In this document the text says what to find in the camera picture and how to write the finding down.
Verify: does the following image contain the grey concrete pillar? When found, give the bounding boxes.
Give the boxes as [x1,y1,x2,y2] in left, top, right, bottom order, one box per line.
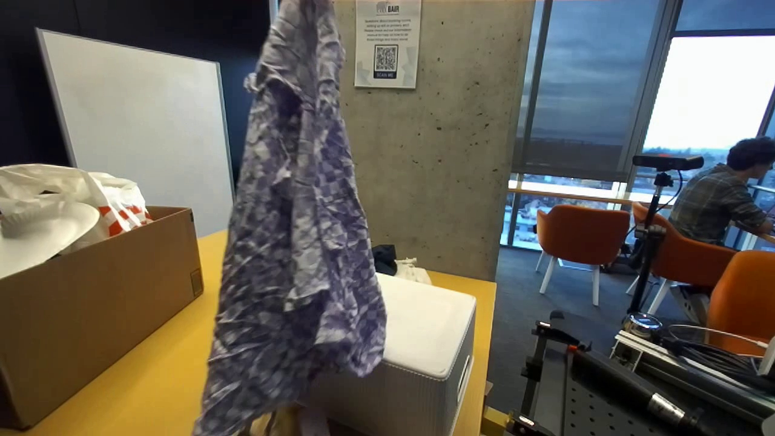
[329,0,539,284]

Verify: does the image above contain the cream knitted towel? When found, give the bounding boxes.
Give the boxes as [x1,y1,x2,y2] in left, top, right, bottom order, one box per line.
[395,256,436,285]

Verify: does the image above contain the white plastic basket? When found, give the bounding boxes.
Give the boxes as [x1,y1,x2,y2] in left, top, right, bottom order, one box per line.
[310,270,481,436]

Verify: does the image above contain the white window desk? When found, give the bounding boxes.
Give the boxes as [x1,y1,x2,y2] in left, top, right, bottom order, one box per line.
[507,176,633,205]

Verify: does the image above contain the brown cardboard box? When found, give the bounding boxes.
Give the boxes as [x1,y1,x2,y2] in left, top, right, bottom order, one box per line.
[0,205,207,430]

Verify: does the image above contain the white plastic bag orange print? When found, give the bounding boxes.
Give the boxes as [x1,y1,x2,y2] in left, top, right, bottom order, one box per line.
[0,161,156,280]

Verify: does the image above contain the seated person in plaid shirt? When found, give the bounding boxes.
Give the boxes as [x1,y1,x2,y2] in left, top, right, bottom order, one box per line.
[667,133,775,246]

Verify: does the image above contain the grey roller window blind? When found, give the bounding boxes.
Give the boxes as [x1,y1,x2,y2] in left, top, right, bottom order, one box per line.
[517,0,677,182]

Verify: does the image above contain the black clamp stand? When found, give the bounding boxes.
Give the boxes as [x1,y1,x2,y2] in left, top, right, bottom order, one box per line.
[507,316,593,436]

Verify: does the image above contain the aluminium extrusion rail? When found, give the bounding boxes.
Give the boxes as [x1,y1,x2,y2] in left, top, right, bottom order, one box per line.
[611,321,775,389]

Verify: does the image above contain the orange chair white legs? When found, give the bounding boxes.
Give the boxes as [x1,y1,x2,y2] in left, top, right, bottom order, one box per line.
[534,202,633,308]
[628,201,740,320]
[705,250,775,358]

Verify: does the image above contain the paper sign with QR code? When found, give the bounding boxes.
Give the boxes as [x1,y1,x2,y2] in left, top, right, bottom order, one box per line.
[352,0,425,91]

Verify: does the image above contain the black metal tube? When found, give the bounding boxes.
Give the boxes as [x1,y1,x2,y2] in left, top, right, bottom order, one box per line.
[567,347,711,436]

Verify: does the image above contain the black camera tripod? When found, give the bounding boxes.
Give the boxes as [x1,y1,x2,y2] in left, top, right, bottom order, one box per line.
[625,153,707,334]

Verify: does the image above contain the white whiteboard panel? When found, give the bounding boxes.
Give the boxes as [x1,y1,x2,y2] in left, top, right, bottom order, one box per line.
[35,27,237,240]

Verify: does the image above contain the purple white checked cloth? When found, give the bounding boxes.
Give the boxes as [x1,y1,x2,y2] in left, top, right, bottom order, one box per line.
[191,0,390,436]

